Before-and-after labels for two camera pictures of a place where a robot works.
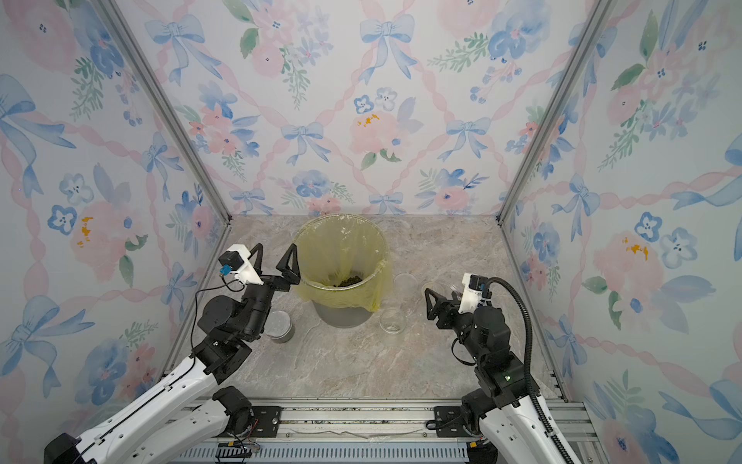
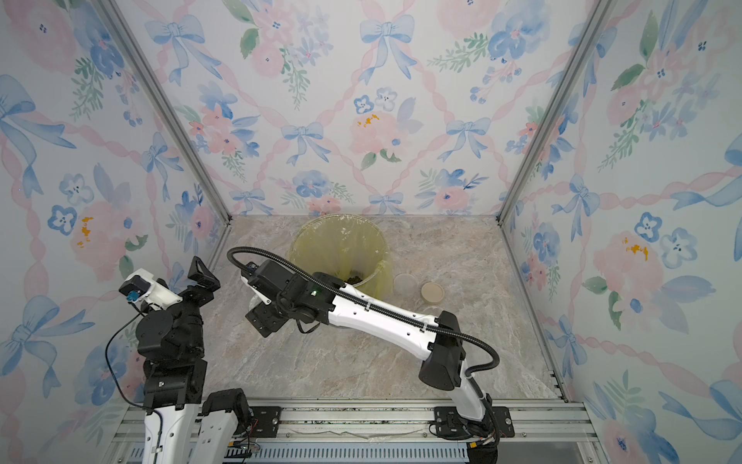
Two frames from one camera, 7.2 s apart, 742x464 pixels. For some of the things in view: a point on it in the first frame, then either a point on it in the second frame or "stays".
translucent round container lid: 405,284 stays
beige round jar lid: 434,286 stays
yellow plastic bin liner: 343,261 stays
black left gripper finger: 290,275 -> 199,273
